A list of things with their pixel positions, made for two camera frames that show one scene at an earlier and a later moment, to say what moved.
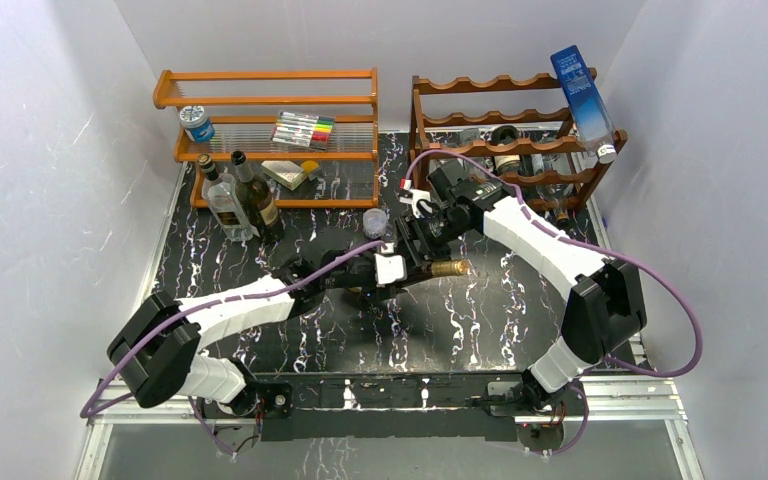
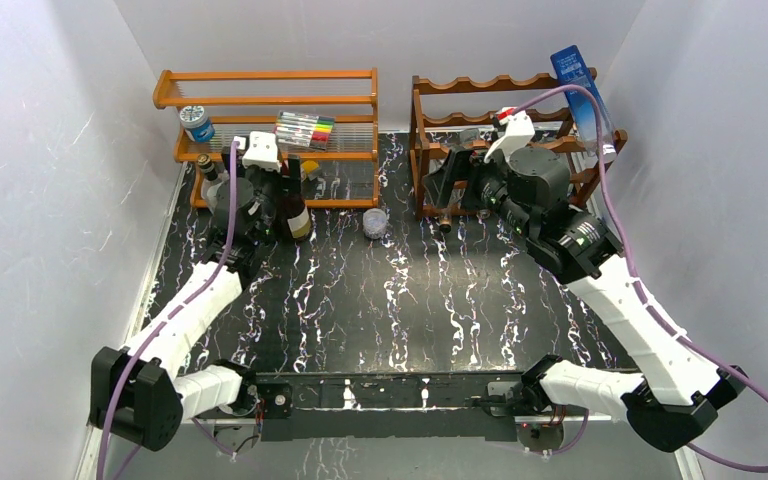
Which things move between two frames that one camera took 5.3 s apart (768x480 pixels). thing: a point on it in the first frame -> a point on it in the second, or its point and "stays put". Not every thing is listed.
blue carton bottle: x=587 y=110 stays put
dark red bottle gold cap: x=434 y=269 -> x=295 y=214
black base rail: x=354 y=406 stays put
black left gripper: x=374 y=292 -> x=276 y=177
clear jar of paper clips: x=374 y=222 stays put
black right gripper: x=410 y=229 -> x=438 y=184
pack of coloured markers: x=303 y=129 stays put
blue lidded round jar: x=196 y=123 stays put
